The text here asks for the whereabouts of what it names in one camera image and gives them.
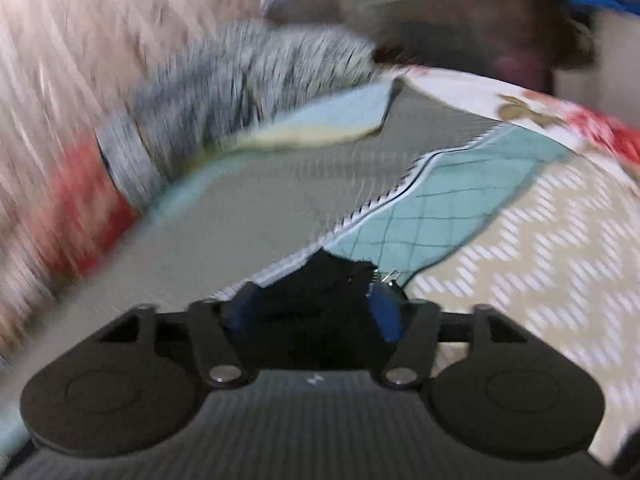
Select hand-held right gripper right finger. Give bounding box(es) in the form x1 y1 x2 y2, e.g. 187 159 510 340
367 280 532 389

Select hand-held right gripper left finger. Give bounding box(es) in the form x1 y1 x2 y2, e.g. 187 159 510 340
99 282 267 389

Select black pants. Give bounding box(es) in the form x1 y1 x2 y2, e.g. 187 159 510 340
235 249 401 373

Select teal grey beige patterned bedspread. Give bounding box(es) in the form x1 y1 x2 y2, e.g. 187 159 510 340
0 80 640 467

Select light blue yellow cloth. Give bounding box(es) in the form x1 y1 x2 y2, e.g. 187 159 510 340
200 81 402 152

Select white red floral sheet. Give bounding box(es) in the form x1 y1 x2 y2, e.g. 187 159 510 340
395 64 640 183

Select floral patchwork quilt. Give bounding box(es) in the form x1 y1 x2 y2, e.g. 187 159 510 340
0 0 380 361

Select white storage box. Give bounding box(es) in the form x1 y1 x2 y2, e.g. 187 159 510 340
592 9 640 107

